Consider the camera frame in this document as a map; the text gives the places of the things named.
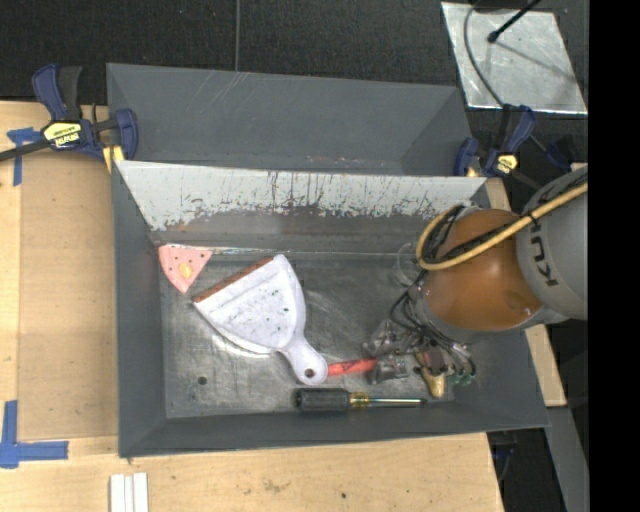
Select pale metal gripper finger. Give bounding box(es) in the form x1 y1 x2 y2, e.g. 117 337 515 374
367 356 413 387
361 321 402 358

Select pale yellow wedge-shaped object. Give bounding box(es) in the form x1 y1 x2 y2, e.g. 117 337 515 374
423 370 447 400

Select black and yellow screwdriver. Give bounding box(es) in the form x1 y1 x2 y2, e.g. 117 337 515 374
293 387 429 414

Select grey metal bin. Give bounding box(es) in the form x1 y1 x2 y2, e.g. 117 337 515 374
104 62 551 459

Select white dustpan with red-brown edge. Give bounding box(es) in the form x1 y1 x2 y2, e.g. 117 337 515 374
191 253 330 387

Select pink triangular sponge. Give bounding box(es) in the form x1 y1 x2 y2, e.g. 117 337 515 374
157 243 214 295

